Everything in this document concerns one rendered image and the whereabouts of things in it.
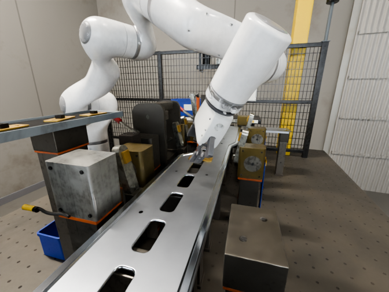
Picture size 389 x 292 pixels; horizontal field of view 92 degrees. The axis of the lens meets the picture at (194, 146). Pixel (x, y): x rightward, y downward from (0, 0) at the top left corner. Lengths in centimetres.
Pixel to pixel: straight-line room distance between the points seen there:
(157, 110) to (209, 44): 32
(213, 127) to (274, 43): 18
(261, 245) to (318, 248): 57
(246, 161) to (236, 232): 40
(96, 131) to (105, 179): 56
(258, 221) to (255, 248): 6
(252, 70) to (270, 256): 28
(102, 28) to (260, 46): 45
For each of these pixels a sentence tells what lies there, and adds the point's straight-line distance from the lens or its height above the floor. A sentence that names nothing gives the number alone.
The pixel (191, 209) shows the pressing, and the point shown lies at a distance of 41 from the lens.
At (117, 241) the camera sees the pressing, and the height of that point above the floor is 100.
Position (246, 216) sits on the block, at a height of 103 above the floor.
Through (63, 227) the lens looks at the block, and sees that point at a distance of 71.
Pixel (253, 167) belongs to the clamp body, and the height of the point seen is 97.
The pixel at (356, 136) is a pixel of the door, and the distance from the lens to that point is 299.
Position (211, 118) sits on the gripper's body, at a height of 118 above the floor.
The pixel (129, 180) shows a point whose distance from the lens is 49.
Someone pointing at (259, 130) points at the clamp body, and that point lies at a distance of 101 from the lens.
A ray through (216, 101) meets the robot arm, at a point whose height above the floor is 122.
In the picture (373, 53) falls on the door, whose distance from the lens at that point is 295.
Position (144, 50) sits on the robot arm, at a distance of 70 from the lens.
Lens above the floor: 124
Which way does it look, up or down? 17 degrees down
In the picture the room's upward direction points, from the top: straight up
